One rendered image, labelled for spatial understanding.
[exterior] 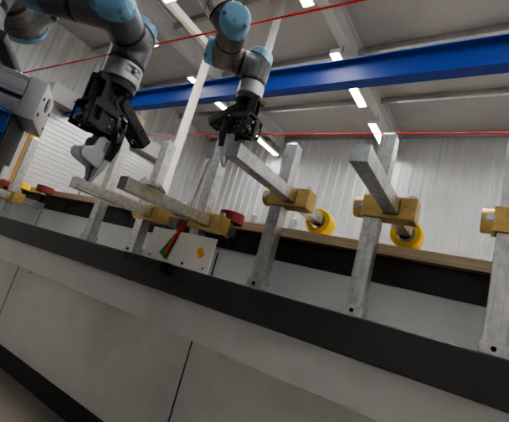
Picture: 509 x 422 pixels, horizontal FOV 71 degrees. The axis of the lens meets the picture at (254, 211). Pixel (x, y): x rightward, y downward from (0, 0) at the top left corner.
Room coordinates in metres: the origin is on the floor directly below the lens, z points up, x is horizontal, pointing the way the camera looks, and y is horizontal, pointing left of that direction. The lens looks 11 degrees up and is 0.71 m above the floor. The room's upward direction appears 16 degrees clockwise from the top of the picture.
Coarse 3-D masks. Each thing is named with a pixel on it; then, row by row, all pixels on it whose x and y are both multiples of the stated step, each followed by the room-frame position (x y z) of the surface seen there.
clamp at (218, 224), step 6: (210, 216) 1.01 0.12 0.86; (216, 216) 1.00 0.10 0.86; (222, 216) 1.00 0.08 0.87; (192, 222) 1.05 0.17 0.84; (210, 222) 1.01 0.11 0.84; (216, 222) 1.00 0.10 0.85; (222, 222) 1.00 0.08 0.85; (228, 222) 1.02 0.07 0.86; (198, 228) 1.03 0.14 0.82; (204, 228) 1.02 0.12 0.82; (210, 228) 1.01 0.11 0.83; (216, 228) 0.99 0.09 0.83; (222, 228) 1.01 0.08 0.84; (228, 228) 1.03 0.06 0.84; (222, 234) 1.03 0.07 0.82
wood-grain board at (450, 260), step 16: (32, 192) 2.00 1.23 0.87; (256, 224) 1.14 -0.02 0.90; (304, 240) 1.05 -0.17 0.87; (320, 240) 1.02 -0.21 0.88; (336, 240) 0.99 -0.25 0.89; (352, 240) 0.96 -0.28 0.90; (384, 256) 0.94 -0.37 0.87; (400, 256) 0.89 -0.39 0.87; (416, 256) 0.87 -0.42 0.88; (432, 256) 0.85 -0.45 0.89; (448, 256) 0.83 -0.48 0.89; (480, 272) 0.81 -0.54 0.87
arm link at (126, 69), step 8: (112, 56) 0.66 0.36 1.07; (112, 64) 0.66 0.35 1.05; (120, 64) 0.66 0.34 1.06; (128, 64) 0.66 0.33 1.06; (112, 72) 0.66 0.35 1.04; (120, 72) 0.66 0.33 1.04; (128, 72) 0.67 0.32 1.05; (136, 72) 0.67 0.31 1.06; (128, 80) 0.67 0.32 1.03; (136, 80) 0.69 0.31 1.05; (136, 88) 0.70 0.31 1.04
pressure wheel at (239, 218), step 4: (220, 212) 1.10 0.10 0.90; (224, 212) 1.08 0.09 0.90; (228, 212) 1.08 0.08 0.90; (232, 212) 1.07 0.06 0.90; (236, 212) 1.08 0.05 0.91; (228, 216) 1.08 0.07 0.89; (232, 216) 1.07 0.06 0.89; (236, 216) 1.08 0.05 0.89; (240, 216) 1.08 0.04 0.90; (232, 220) 1.07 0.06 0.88; (236, 220) 1.08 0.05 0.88; (240, 220) 1.09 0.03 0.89; (232, 224) 1.10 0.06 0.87; (236, 224) 1.13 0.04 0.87; (240, 224) 1.09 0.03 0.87; (224, 240) 1.11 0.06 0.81; (224, 244) 1.11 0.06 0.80
